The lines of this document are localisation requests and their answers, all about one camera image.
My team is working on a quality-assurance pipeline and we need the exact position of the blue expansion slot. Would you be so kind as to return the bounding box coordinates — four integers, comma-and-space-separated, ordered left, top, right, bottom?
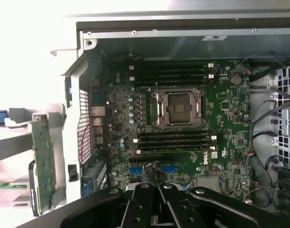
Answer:
129, 165, 179, 174

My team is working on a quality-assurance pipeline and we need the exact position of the silver chipset heatsink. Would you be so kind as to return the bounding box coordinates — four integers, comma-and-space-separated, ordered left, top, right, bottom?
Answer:
196, 175, 220, 193

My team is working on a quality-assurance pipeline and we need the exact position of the CPU socket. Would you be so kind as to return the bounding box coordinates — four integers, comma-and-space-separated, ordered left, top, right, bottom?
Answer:
151, 87, 206, 129

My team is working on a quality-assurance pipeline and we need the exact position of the green motherboard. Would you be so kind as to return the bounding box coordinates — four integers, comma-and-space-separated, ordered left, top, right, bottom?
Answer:
89, 57, 252, 192

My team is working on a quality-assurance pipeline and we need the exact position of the black open PC case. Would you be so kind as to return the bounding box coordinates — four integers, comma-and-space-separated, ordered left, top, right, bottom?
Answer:
49, 10, 290, 223

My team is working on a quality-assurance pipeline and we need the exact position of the green RAM stick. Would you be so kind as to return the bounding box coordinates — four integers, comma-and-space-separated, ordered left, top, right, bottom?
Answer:
0, 181, 27, 190

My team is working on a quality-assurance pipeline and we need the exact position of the grey parts rack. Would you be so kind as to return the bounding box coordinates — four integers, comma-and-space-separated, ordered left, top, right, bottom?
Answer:
0, 103, 67, 214

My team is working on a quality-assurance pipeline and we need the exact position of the black plastic box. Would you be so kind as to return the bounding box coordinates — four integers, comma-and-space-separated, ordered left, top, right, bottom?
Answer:
277, 166, 290, 211

